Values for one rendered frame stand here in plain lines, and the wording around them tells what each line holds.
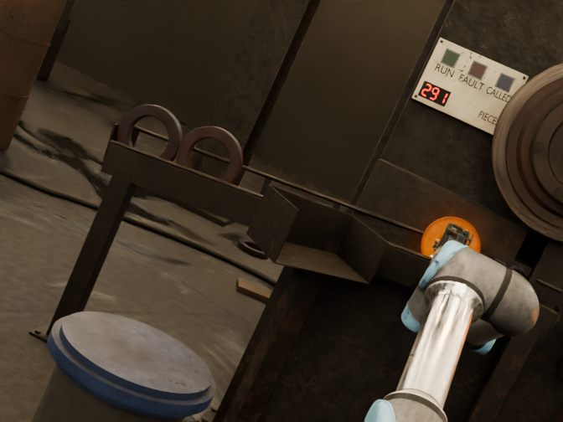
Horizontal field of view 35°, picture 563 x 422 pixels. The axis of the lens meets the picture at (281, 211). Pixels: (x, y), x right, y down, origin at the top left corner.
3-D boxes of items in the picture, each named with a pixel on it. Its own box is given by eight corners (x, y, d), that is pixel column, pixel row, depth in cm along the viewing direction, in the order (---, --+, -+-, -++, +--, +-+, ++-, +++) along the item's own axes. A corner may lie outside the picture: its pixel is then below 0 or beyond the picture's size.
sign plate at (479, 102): (411, 98, 247) (440, 38, 244) (498, 137, 243) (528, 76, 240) (411, 97, 244) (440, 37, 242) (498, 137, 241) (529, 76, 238)
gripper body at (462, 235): (475, 233, 227) (470, 249, 216) (461, 260, 230) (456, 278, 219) (447, 219, 228) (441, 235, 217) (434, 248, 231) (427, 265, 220)
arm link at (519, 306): (570, 290, 170) (496, 323, 218) (518, 264, 171) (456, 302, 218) (546, 343, 167) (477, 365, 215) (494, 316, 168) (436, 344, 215)
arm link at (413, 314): (437, 347, 212) (460, 311, 207) (395, 325, 213) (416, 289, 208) (441, 331, 219) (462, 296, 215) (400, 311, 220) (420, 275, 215)
